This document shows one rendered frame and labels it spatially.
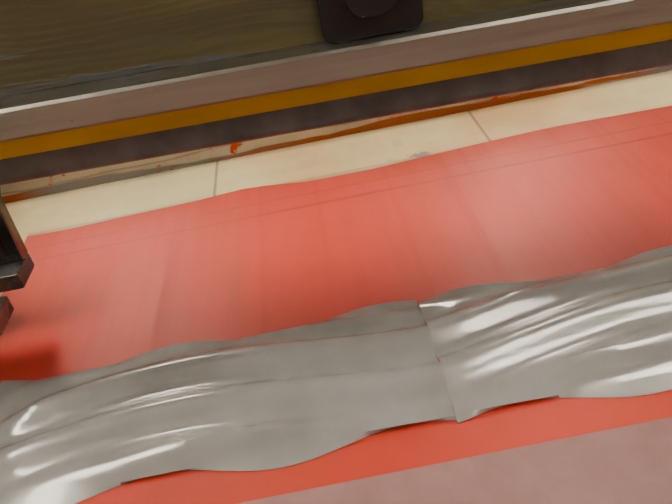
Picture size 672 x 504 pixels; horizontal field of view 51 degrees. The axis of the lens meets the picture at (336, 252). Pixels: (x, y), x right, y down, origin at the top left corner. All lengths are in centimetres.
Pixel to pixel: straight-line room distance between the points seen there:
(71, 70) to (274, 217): 17
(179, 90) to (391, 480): 14
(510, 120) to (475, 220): 12
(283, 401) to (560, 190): 19
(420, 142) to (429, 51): 21
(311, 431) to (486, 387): 6
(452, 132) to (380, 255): 13
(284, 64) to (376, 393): 12
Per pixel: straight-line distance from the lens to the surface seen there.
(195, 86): 23
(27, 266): 36
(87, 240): 42
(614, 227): 34
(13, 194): 50
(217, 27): 24
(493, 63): 26
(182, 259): 37
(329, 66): 23
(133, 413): 28
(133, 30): 24
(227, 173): 45
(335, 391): 26
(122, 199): 45
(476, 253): 33
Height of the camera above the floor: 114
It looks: 33 degrees down
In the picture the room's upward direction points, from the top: 11 degrees counter-clockwise
